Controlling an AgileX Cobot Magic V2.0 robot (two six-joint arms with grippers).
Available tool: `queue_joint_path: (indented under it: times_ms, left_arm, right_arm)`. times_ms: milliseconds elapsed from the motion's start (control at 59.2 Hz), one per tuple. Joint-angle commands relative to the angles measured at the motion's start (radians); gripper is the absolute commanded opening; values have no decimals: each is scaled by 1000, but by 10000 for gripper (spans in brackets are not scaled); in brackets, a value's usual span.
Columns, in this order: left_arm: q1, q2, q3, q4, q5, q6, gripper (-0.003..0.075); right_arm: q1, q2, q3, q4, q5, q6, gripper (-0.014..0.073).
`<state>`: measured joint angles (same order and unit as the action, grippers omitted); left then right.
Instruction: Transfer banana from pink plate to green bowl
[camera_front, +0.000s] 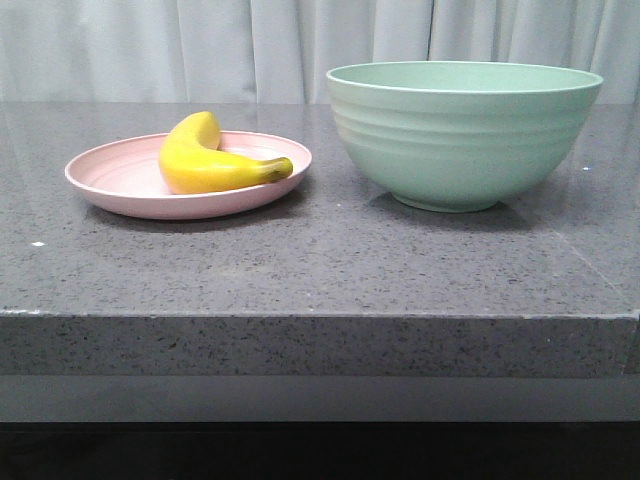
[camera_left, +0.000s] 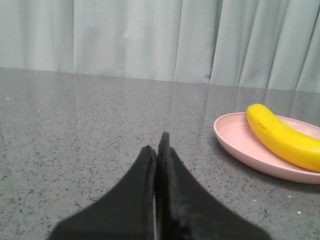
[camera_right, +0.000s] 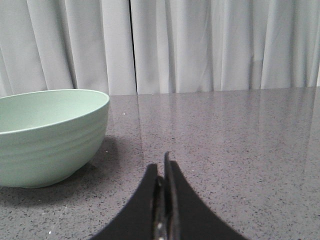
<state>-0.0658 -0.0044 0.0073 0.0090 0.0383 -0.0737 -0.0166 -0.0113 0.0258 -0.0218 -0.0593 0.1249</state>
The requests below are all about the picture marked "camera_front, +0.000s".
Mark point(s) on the yellow banana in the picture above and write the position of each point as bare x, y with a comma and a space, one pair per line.
191, 162

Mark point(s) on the green bowl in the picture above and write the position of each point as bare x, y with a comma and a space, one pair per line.
458, 136

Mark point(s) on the pink plate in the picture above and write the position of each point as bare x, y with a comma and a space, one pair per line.
123, 177

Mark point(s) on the pale green curtain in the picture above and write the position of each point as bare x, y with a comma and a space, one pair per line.
279, 52

